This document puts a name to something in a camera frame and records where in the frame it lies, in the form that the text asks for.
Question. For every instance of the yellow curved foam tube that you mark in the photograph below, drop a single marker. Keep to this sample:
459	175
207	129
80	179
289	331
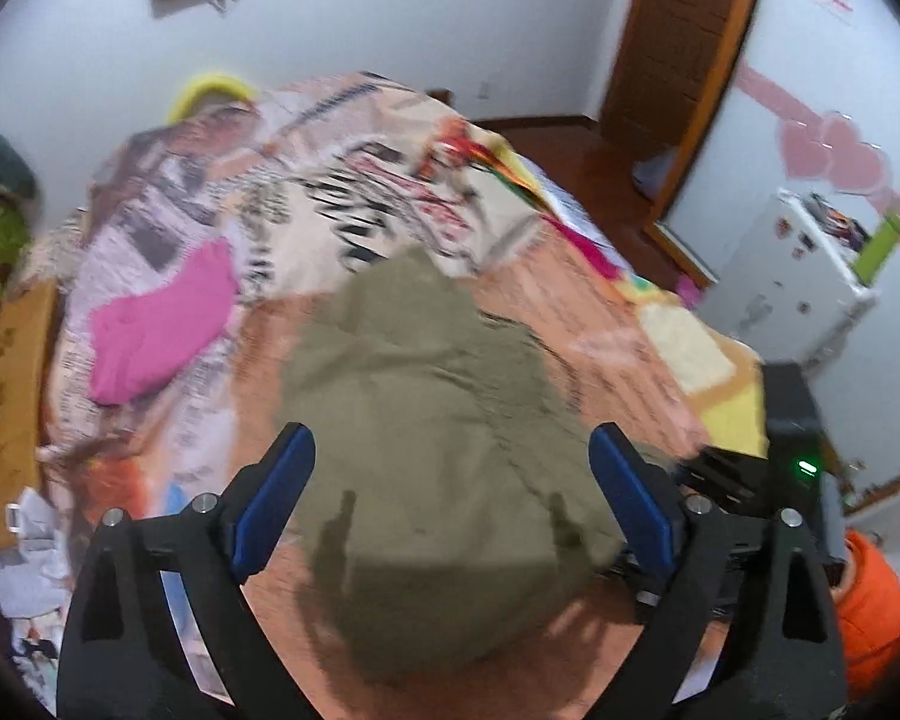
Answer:
195	86

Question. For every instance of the wooden lap desk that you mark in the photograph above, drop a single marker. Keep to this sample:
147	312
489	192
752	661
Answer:
7	405

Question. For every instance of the assorted small items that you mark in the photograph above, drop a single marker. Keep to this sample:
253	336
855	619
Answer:
836	219

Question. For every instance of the person's right forearm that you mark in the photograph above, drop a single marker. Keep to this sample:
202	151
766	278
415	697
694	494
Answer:
874	615

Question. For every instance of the printed blanket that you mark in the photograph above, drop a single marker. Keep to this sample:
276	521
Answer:
330	187

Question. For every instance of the small white fridge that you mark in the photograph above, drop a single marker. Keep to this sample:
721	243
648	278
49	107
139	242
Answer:
780	292

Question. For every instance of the white wardrobe door pink hearts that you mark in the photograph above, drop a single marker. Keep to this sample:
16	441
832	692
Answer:
817	52

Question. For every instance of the pink garment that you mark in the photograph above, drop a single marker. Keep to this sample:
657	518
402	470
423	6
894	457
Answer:
157	322

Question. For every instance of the white crumpled paper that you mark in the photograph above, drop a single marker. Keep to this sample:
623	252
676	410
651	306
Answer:
37	585

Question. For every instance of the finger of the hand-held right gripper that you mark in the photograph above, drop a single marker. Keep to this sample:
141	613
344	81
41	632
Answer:
634	577
720	469

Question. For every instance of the small white device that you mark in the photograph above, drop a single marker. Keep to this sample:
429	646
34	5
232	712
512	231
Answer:
16	519

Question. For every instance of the olive green pants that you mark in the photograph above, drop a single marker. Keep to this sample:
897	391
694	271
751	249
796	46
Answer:
435	450

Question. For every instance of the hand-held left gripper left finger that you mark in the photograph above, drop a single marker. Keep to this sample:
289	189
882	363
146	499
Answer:
274	502

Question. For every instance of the wooden bedpost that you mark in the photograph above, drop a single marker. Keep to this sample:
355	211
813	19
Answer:
439	97

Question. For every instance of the green bottle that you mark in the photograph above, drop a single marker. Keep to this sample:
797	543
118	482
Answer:
879	247

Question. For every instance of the grey plush pillow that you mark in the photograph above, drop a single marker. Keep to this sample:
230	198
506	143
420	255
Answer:
4	165

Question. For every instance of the brown wooden door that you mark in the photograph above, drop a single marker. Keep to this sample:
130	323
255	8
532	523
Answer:
667	52

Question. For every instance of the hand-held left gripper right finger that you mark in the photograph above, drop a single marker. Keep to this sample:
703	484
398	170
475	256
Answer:
634	502

